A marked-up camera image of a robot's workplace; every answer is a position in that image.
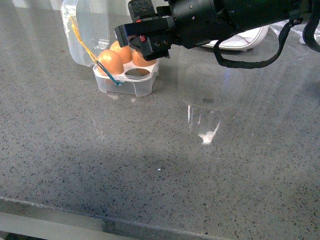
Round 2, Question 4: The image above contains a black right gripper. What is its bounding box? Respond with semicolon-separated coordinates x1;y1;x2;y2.
114;0;238;61

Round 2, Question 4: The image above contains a brown egg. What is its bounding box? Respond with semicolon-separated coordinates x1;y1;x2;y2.
132;50;157;67
109;40;132;64
98;49;125;75

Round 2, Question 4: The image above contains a clear plastic egg box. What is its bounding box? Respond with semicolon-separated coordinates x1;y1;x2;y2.
60;0;159;97

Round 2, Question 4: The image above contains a white soy milk maker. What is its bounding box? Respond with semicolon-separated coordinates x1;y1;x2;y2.
201;24;270;52

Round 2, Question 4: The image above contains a clear plastic bag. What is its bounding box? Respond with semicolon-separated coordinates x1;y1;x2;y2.
269;20;320;45

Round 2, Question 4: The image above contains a yellow and blue string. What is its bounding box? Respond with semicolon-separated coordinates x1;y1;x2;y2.
69;15;124;87

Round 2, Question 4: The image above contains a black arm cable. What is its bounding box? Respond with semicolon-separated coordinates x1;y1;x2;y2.
213;17;305;69

